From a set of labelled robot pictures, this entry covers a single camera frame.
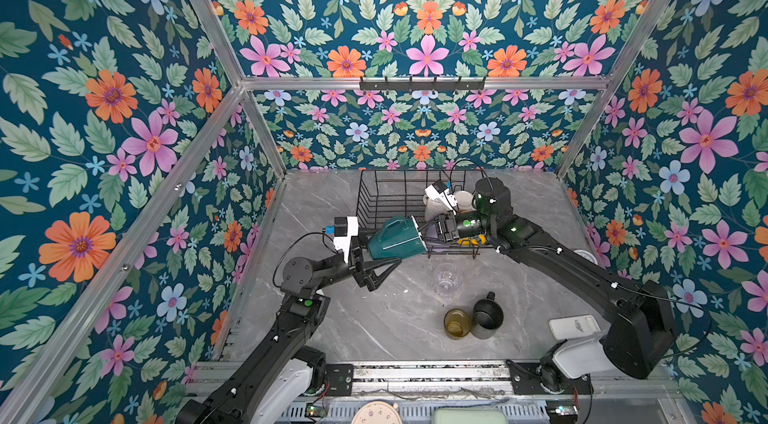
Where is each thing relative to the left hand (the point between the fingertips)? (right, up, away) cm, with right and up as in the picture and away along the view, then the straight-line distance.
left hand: (396, 249), depth 60 cm
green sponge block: (+16, -39, +7) cm, 43 cm away
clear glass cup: (+15, -15, +30) cm, 37 cm away
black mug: (+25, -22, +23) cm, 40 cm away
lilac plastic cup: (+12, -6, +36) cm, 38 cm away
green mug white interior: (+1, +2, -1) cm, 3 cm away
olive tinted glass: (+16, -25, +22) cm, 37 cm away
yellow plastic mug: (+15, +1, +4) cm, 16 cm away
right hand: (+4, +2, +5) cm, 7 cm away
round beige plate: (-5, -39, +8) cm, 40 cm away
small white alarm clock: (+58, -8, +32) cm, 67 cm away
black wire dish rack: (-6, +11, +51) cm, 53 cm away
